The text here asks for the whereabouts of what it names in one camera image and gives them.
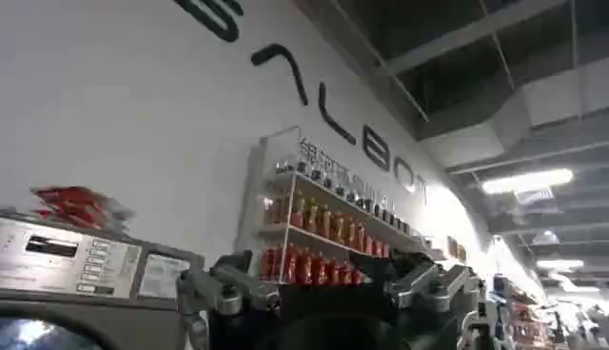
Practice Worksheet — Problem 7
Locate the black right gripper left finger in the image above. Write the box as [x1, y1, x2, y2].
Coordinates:
[176, 250, 281, 350]

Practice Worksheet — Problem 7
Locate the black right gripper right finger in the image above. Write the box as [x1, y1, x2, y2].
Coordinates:
[348, 249, 482, 321]

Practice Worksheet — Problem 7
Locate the white shelf with bottles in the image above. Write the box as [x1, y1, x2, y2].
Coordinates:
[236, 125, 446, 287]

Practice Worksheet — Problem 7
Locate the goods rack with red items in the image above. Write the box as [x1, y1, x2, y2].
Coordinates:
[489, 273, 609, 350]

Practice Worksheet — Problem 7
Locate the long ceiling lamp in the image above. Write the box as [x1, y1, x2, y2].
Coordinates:
[536, 258, 585, 271]
[481, 167, 575, 196]

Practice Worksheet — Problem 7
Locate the grey dryer with glass door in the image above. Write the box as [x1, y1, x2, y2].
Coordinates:
[0, 210, 206, 350]

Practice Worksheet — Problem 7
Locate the red packets stack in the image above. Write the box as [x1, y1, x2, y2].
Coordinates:
[29, 185, 136, 235]

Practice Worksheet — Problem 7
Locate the white ventilation duct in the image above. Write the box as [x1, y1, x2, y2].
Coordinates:
[418, 55, 609, 168]

